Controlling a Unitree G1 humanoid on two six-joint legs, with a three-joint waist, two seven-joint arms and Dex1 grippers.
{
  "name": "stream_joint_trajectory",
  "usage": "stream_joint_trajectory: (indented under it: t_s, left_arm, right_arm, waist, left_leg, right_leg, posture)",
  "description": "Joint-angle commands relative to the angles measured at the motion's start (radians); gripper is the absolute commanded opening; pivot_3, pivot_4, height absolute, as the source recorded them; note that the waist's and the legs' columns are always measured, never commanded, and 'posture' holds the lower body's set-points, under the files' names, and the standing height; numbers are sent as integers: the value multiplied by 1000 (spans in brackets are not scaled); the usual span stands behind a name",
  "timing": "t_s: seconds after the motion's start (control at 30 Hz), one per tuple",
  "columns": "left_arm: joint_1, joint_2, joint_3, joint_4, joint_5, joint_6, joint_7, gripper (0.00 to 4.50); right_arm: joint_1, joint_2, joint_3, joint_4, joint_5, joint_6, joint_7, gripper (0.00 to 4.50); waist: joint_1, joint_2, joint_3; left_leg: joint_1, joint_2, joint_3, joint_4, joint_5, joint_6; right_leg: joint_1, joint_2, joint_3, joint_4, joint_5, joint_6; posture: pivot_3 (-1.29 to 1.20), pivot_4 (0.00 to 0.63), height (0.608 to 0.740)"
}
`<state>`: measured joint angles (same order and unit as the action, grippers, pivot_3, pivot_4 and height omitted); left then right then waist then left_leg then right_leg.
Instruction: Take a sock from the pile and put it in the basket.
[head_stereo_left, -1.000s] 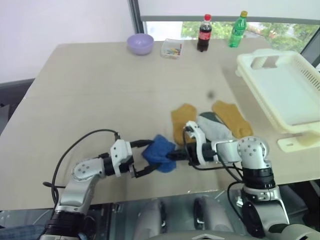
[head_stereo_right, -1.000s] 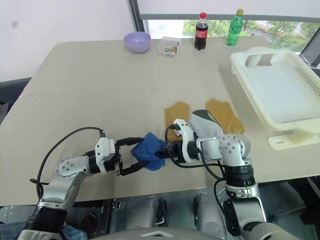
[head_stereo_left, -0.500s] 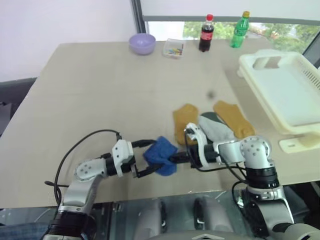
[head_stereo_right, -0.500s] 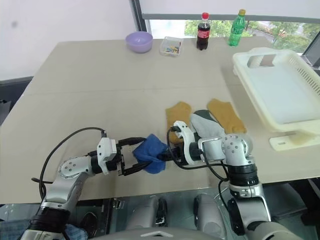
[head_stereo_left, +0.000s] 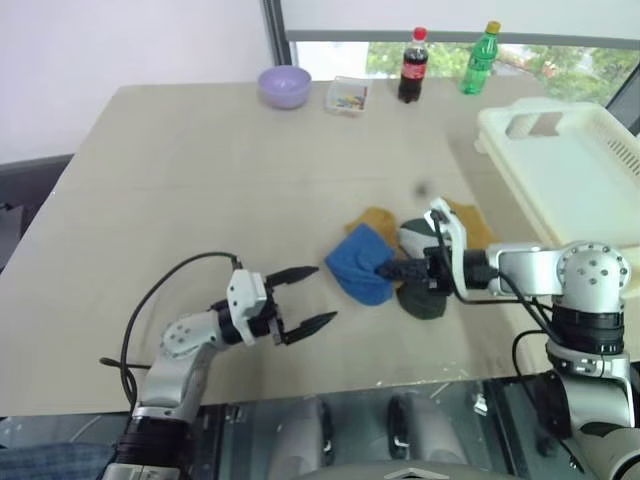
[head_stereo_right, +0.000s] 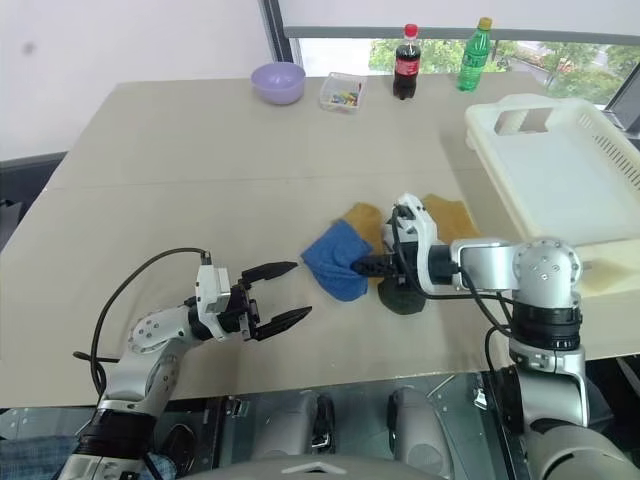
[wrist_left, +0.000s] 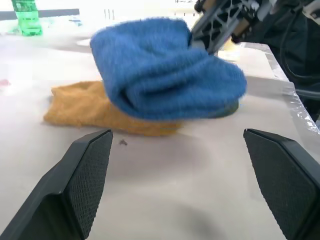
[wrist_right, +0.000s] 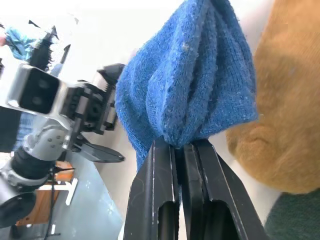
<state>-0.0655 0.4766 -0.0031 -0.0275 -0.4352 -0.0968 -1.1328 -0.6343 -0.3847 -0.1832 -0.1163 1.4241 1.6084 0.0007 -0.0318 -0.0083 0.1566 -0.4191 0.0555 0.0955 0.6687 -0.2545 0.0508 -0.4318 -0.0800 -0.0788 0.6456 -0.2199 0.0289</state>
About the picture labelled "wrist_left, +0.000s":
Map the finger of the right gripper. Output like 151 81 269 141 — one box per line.
190 0 256 55
194 0 209 12

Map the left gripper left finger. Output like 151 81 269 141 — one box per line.
0 129 114 240

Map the dark green sock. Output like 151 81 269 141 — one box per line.
209 98 241 120

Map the mustard yellow sock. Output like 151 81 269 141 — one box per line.
42 80 185 138

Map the blue towel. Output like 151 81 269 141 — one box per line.
89 16 248 122

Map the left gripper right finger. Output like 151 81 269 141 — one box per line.
243 128 320 240

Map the green plastic bottle yellow cap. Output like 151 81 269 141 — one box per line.
11 0 44 37

